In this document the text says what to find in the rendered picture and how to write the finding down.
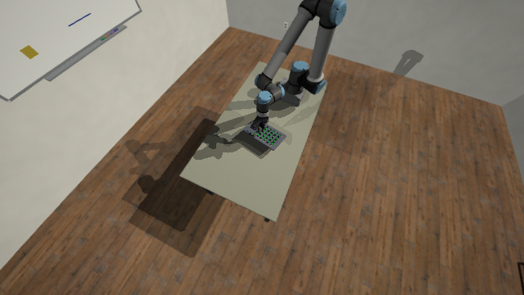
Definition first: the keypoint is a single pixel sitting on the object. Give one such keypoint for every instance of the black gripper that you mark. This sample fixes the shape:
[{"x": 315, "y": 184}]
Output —
[{"x": 261, "y": 126}]

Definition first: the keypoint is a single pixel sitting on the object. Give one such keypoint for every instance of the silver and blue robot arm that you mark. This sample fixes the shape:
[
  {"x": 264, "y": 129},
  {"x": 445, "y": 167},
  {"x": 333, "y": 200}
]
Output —
[{"x": 331, "y": 14}]

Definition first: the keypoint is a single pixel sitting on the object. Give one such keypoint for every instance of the grey switch panel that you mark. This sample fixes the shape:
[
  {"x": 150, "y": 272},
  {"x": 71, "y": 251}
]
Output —
[{"x": 266, "y": 135}]

